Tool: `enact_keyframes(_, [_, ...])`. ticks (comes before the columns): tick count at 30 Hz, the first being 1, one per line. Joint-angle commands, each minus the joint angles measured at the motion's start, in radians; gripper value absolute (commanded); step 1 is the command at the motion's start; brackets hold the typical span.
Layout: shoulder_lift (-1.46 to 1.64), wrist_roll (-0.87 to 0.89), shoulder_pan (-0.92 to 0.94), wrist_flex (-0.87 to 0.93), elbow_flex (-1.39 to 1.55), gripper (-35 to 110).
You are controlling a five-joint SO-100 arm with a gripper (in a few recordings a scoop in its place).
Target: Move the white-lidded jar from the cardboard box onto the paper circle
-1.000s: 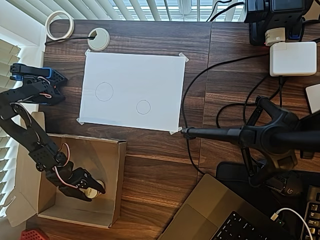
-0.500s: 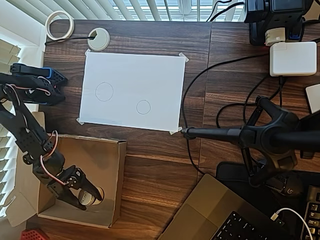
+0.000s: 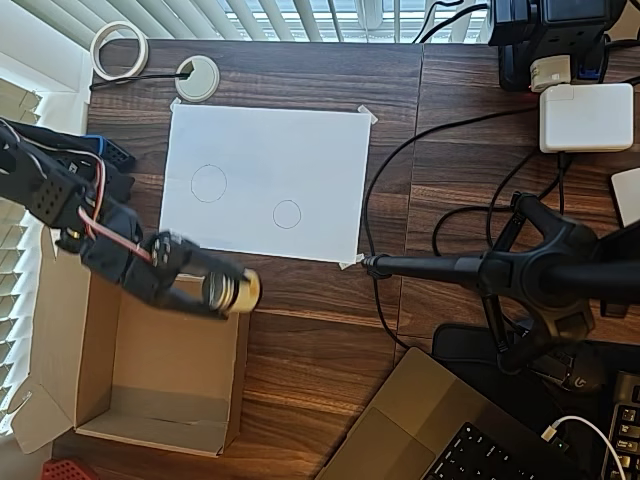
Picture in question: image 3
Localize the dark glass jar silver lid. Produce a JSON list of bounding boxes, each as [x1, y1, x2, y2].
[[202, 267, 263, 316]]

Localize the red leader robot arm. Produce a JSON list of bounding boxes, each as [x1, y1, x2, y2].
[[40, 457, 96, 480]]

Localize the open cardboard box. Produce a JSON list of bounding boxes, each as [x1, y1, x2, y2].
[[9, 222, 255, 459]]

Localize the white paper sheet with circles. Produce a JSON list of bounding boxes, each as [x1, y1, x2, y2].
[[158, 103, 372, 264]]

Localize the cream vertical blinds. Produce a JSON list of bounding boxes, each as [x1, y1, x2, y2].
[[0, 74, 94, 451]]

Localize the masking tape roll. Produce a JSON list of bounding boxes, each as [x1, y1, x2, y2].
[[90, 22, 150, 82]]

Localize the grey laptop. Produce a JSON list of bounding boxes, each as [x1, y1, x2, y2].
[[312, 347, 594, 480]]

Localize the white window blinds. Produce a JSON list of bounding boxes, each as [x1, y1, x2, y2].
[[29, 0, 496, 45]]

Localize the black mouse pad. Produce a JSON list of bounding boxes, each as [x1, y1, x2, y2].
[[432, 322, 640, 451]]

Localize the black tripod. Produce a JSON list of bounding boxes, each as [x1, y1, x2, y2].
[[359, 192, 640, 376]]

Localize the round white plug adapter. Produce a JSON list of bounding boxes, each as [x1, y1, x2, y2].
[[528, 53, 574, 94]]

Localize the black computer mouse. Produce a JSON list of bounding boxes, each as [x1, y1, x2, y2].
[[559, 344, 619, 392]]

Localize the white square power adapter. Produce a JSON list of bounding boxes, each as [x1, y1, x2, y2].
[[538, 82, 635, 154]]

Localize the black power strip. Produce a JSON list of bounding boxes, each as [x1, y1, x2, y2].
[[487, 0, 629, 92]]

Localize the white flat device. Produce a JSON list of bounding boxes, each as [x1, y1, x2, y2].
[[608, 167, 640, 229]]

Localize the black keyboard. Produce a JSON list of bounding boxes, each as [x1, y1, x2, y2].
[[607, 369, 640, 480]]

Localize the red white servo cable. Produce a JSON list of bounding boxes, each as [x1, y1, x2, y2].
[[77, 159, 154, 262]]

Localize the long black cable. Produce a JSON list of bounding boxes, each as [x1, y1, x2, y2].
[[360, 105, 544, 352]]

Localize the white desk cable grommet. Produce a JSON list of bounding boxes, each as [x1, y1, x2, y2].
[[174, 55, 221, 103]]

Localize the thin black cable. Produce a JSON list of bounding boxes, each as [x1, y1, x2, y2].
[[88, 69, 194, 92]]

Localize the black looped cable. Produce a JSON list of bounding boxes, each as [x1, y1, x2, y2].
[[485, 148, 540, 254]]

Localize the black power strip cable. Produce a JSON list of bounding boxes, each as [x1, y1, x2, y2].
[[414, 0, 494, 44]]

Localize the black adapter cable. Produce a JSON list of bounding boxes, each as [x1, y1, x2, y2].
[[432, 149, 569, 261]]

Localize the white charging cable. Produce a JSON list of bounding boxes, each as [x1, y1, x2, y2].
[[542, 414, 629, 480]]

